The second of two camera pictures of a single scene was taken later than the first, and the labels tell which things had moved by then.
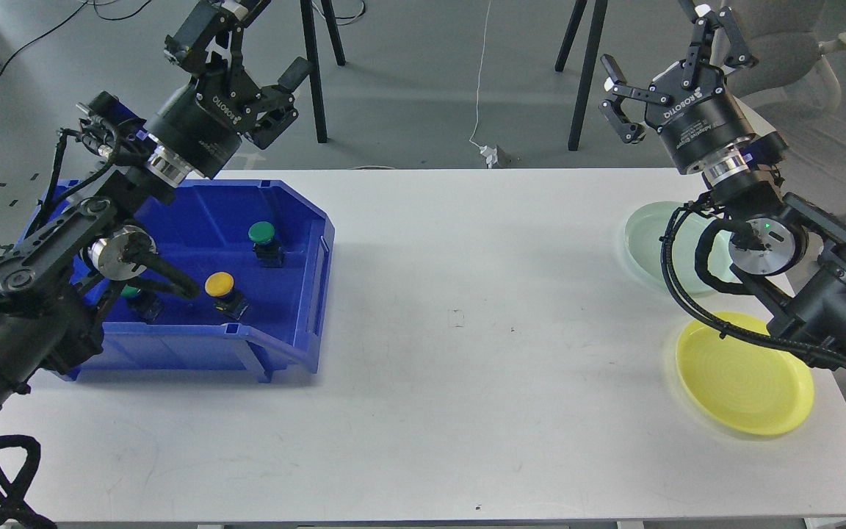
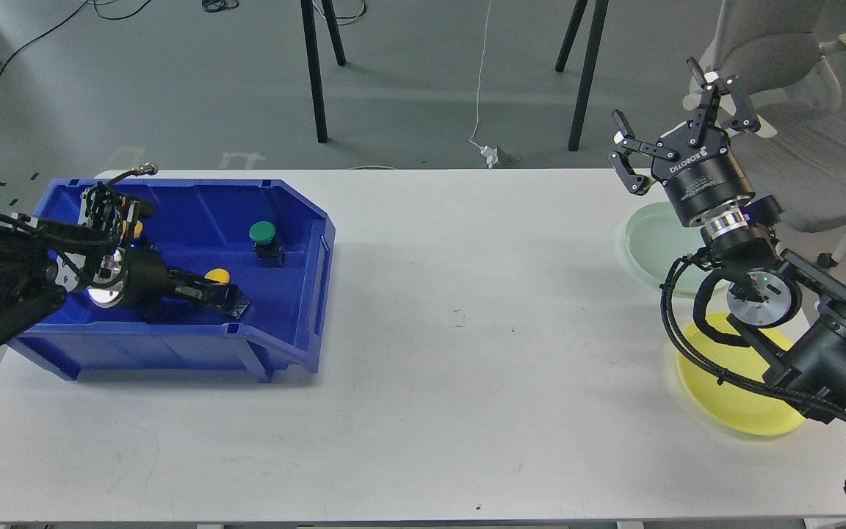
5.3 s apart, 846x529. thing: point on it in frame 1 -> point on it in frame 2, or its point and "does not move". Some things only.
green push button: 269,253 does not move
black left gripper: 203,122 -> 149,287
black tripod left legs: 312,54 does not move
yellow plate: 755,387 does not move
